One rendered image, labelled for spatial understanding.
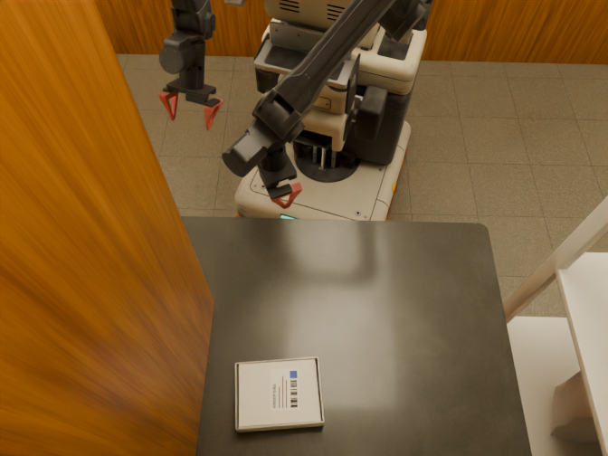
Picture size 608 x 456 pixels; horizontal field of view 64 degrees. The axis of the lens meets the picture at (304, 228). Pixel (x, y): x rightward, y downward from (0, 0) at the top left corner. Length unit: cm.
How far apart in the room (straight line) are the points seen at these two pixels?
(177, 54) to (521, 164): 193
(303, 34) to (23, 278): 107
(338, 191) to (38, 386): 168
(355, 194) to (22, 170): 169
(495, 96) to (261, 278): 211
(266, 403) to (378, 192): 124
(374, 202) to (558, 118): 131
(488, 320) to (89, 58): 89
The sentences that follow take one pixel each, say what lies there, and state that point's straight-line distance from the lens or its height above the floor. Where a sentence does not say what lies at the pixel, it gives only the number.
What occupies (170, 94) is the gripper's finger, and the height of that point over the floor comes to 105.
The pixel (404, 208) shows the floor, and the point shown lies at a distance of 232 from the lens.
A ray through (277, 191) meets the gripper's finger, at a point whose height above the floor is 111.
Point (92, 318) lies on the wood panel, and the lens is 49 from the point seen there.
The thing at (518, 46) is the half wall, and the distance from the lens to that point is 310.
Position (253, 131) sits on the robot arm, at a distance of 88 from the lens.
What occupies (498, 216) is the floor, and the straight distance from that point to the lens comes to 243.
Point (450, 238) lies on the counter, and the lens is 116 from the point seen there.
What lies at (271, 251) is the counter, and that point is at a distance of 110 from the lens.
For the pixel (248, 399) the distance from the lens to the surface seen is 96.
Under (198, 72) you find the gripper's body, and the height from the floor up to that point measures 112.
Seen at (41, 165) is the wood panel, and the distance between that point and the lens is 40.
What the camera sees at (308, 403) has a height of 98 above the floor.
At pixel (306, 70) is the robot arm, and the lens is 82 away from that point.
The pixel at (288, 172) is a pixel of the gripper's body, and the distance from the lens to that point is 97.
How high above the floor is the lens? 191
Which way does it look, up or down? 60 degrees down
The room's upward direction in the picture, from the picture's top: 1 degrees clockwise
